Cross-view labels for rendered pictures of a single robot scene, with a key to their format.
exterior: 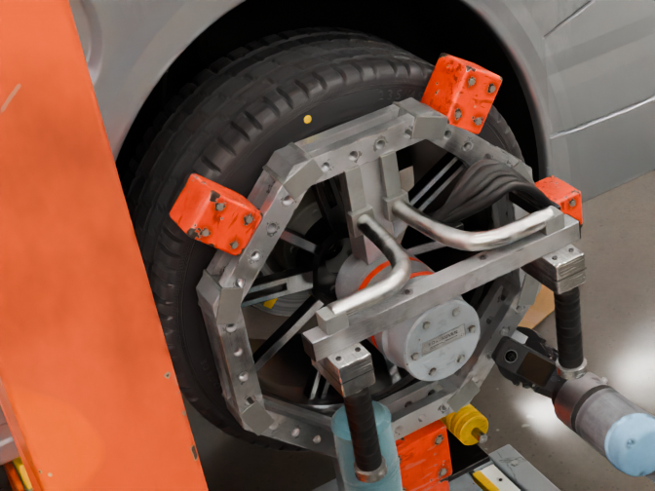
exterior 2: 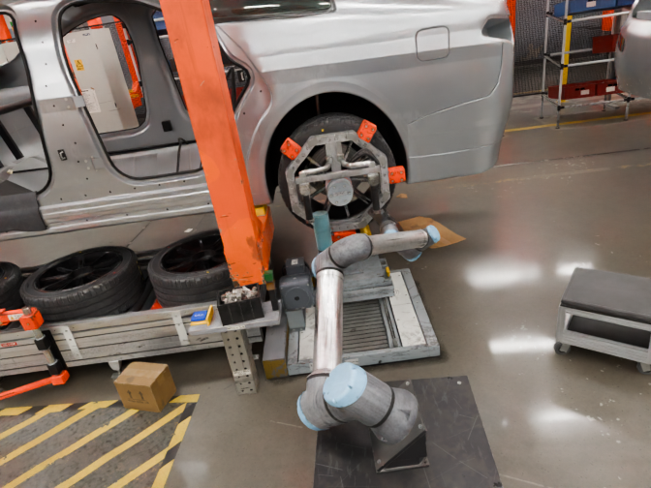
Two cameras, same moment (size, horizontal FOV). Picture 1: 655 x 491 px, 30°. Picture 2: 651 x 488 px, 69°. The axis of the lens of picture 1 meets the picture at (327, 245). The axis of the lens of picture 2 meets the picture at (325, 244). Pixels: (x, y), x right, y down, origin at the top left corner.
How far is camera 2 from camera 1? 1.25 m
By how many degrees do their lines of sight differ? 23
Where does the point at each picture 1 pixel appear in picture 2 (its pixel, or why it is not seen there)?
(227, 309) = (289, 174)
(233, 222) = (292, 150)
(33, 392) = (203, 153)
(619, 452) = not seen: hidden behind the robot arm
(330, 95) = (329, 125)
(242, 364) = (293, 192)
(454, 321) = (343, 189)
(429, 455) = not seen: hidden behind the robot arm
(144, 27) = (283, 98)
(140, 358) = (229, 153)
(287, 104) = (317, 125)
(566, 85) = (415, 141)
